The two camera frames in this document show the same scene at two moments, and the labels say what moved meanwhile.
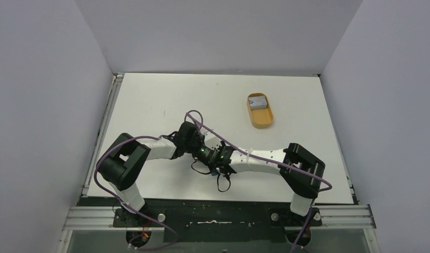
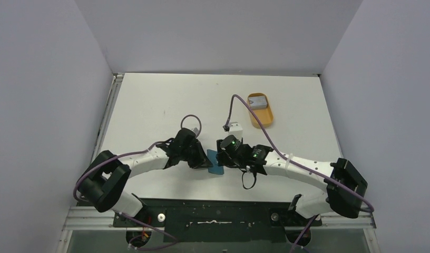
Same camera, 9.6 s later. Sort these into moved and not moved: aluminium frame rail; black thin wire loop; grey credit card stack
Moved: black thin wire loop
Not moved: grey credit card stack; aluminium frame rail
